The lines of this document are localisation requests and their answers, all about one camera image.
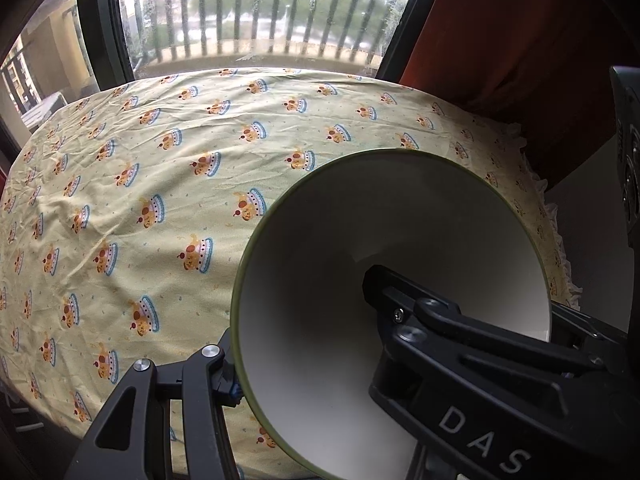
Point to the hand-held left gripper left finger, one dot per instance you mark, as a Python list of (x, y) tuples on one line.
[(210, 380)]

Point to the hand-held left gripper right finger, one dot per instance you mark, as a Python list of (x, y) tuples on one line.
[(390, 295)]

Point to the green-rimmed floral bowl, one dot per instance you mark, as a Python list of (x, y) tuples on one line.
[(325, 260)]

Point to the wide red curtain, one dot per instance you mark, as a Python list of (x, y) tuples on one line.
[(525, 35)]

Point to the yellow printed tablecloth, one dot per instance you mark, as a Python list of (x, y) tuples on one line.
[(150, 160)]

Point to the pale slatted balcony bench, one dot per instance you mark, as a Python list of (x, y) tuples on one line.
[(45, 110)]

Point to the metal balcony railing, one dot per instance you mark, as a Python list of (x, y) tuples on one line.
[(260, 5)]

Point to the dark window frame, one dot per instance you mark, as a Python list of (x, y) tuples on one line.
[(102, 20)]

